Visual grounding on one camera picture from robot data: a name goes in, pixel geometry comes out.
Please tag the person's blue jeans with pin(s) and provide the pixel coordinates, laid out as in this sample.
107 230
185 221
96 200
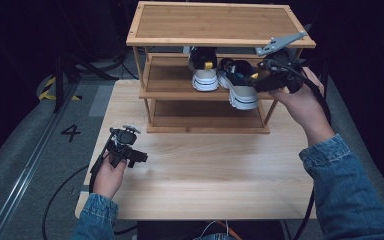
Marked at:
215 237

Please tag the black metal stand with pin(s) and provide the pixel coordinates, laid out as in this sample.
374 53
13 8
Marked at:
59 83

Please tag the person's right hand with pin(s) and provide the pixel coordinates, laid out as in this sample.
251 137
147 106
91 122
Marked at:
305 110

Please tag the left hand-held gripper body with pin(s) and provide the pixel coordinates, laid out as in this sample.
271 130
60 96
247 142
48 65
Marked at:
125 137

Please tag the yellow and black floor tape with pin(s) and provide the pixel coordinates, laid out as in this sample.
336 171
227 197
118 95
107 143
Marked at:
46 91

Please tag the metal floor rail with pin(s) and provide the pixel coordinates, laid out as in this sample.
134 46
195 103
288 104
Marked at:
23 173

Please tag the navy and white sneaker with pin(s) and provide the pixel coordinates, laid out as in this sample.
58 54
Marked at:
243 96
205 80

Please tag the person's left hand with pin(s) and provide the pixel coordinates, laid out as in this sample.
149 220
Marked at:
108 180

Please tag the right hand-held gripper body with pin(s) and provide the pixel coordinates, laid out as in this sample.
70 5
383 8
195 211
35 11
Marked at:
281 71

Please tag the wooden shoe rack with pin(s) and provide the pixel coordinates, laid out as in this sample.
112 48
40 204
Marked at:
213 23

